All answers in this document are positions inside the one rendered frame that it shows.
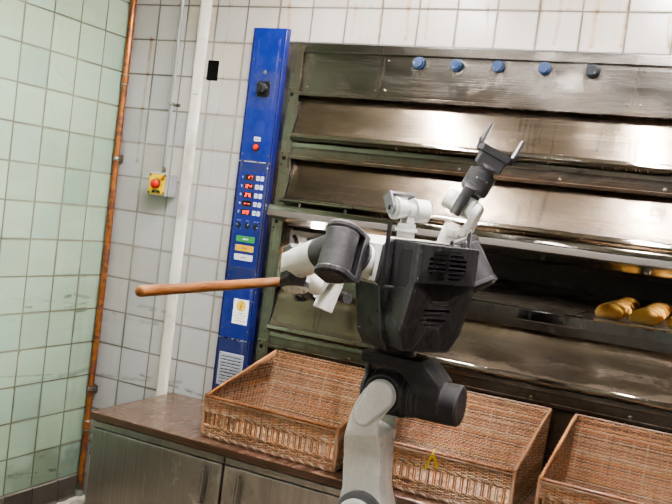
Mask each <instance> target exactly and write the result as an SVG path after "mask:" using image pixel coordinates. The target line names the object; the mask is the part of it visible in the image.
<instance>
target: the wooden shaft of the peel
mask: <svg viewBox="0 0 672 504"><path fill-rule="evenodd" d="M279 281H280V277H274V278H257V279H240V280H222V281H205V282H188V283H171V284H154V285H139V286H137V287H136V288H135V294H136V295H137V296H138V297H148V296H161V295H174V294H187V293H200V292H212V291H225V290H238V289H251V288H264V287H276V286H280V285H279Z"/></svg>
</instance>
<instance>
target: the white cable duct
mask: <svg viewBox="0 0 672 504"><path fill-rule="evenodd" d="M212 2H213V0H201V7H200V16H199V25H198V33H197V42H196V51H195V59H194V68H193V77H192V85H191V94H190V103H189V111H188V120H187V129H186V137H185V146H184V155H183V163H182V172H181V181H180V189H179V198H178V207H177V215H176V224H175V233H174V241H173V250H172V259H171V267H170V276H169V284H171V283H180V278H181V269H182V261H183V252H184V244H185V235H186V226H187V218H188V209H189V200H190V192H191V183H192V175H193V166H194V157H195V149H196V140H197V132H198V123H199V114H200V106H201V97H202V88H203V80H204V71H205V63H206V54H207V45H208V37H209V28H210V20H211V11H212ZM178 295H179V294H174V295H167V302H166V311H165V319H164V328H163V337H162V345H161V354H160V363H159V371H158V380H157V389H156V396H159V395H164V394H167V390H168V381H169V373H170V364H171V356H172V347H173V338H174V330H175V321H176V312H177V304H178Z"/></svg>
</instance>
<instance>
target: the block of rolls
mask: <svg viewBox="0 0 672 504"><path fill-rule="evenodd" d="M595 314H596V316H598V317H602V318H608V319H615V320H621V319H622V318H624V317H627V316H629V315H630V316H629V319H630V321H631V322H632V323H637V324H643V325H650V326H656V325H657V324H660V323H661V322H663V320H666V319H668V317H670V318H669V320H668V321H667V326H668V327H669V328H671V329H672V309H671V307H670V306H669V305H667V304H665V303H662V302H656V303H651V304H648V305H646V306H643V307H642V308H641V306H640V303H639V302H638V301H637V300H635V299H633V298H630V297H625V298H621V299H617V300H614V301H610V302H607V303H603V304H600V305H599V306H598V307H597V308H596V310H595Z"/></svg>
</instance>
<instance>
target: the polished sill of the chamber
mask: <svg viewBox="0 0 672 504"><path fill-rule="evenodd" d="M342 289H346V290H352V291H356V288H355V285H354V284H353V283H344V285H343V288H342ZM468 310H469V311H474V312H480V313H486V314H492V315H498V316H504V317H510V318H515V319H521V320H527V321H533V322H539V323H545V324H551V325H556V326H562V327H568V328H574V329H580V330H586V331H592V332H597V333H603V334H609V335H615V336H621V337H627V338H632V339H638V340H644V341H650V342H656V343H662V344H668V345H672V332H671V331H665V330H658V329H652V328H646V327H640V326H634V325H628V324H622V323H616V322H610V321H604V320H598V319H592V318H586V317H579V316H573V315H567V314H561V313H555V312H549V311H543V310H537V309H531V308H525V307H519V306H513V305H507V304H500V303H494V302H488V301H482V300H476V299H471V301H470V304H469V308H468Z"/></svg>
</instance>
